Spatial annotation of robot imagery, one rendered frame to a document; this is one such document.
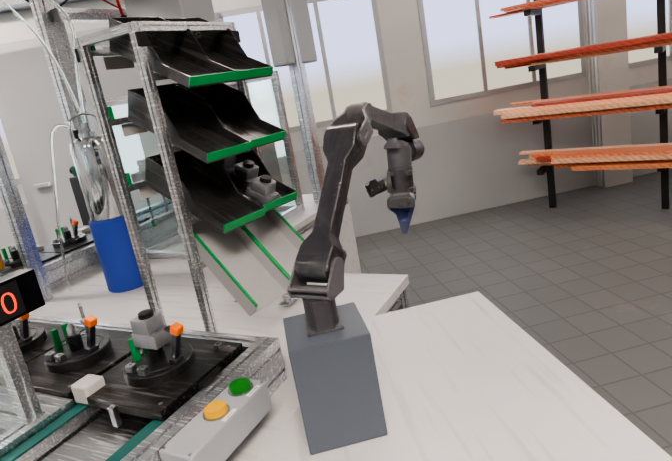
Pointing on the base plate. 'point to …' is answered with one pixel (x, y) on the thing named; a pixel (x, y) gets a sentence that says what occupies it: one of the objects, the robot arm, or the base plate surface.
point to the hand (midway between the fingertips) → (404, 215)
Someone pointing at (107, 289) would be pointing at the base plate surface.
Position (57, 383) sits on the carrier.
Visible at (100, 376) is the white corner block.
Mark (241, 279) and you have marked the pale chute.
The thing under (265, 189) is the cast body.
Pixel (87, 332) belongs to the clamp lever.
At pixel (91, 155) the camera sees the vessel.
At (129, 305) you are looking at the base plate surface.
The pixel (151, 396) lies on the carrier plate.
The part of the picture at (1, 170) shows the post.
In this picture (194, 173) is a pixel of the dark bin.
